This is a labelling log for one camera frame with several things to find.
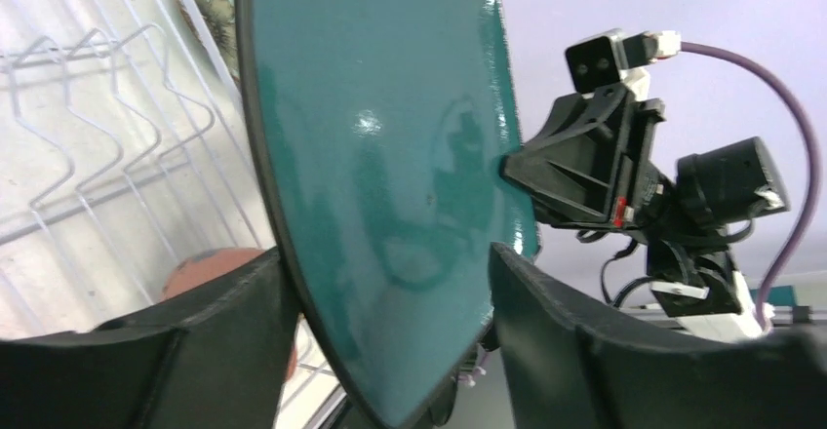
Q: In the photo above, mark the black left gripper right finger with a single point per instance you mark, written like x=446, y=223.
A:
x=573, y=362

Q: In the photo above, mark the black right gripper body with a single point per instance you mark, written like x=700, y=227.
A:
x=589, y=167

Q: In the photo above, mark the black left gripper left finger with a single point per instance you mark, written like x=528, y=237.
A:
x=213, y=357

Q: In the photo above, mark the pink floral ceramic mug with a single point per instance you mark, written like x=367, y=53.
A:
x=204, y=267

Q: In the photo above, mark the dark teal square plate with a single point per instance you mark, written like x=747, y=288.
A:
x=377, y=129

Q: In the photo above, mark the light blue floral round plate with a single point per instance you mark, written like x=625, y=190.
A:
x=213, y=24

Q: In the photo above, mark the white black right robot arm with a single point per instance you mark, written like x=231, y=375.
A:
x=690, y=269

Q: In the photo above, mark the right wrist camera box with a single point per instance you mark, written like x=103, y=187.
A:
x=615, y=57

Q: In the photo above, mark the white wire dish rack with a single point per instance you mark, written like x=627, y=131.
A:
x=122, y=155

